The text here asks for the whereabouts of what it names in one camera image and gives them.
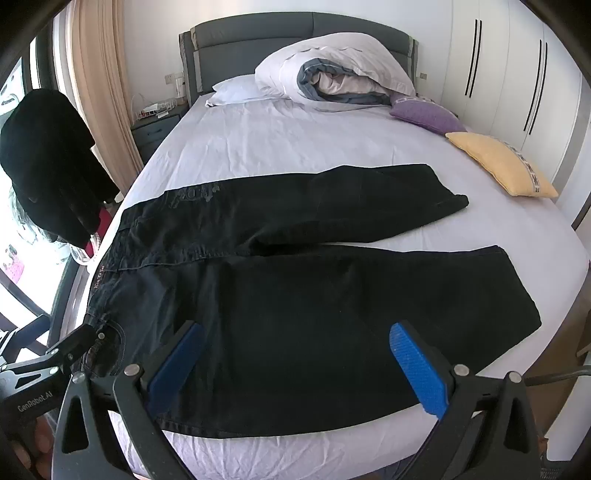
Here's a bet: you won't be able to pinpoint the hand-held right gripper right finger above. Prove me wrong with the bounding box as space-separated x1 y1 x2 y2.
389 320 551 480

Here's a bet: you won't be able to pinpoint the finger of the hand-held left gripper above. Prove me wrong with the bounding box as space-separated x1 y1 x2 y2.
46 324 108 370

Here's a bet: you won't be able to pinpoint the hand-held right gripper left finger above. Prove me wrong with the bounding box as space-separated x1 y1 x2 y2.
51 320 206 480

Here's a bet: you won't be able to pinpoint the black pants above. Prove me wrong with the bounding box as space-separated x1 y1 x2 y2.
83 162 542 439

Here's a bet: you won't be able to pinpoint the person's left hand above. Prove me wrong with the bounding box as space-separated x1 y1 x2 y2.
11 410 55 468

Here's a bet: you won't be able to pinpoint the hanging black garment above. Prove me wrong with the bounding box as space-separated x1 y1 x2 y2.
0 89 117 250

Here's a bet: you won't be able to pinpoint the dark grey nightstand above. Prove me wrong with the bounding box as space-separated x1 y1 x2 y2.
130 113 182 165

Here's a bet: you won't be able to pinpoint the yellow cushion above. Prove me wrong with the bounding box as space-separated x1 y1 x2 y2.
445 131 559 199

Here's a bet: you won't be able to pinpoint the bed with white sheet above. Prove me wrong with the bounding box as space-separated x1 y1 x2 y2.
90 95 591 480

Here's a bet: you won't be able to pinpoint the beige curtain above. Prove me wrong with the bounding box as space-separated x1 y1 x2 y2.
68 0 145 190

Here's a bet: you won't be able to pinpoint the purple cushion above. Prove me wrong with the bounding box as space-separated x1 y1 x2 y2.
390 96 468 136

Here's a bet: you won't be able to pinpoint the white pillow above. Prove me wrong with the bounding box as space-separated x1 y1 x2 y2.
205 74 284 108

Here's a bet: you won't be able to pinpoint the rolled white grey duvet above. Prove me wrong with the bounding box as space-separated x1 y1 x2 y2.
255 32 416 112

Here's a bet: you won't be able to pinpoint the white wardrobe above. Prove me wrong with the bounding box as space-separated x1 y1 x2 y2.
438 0 591 222

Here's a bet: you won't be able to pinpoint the grey padded headboard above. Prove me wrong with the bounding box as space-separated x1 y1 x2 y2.
178 12 419 108

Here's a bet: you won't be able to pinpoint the white wire tray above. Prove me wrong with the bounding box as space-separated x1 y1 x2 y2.
133 93 190 120

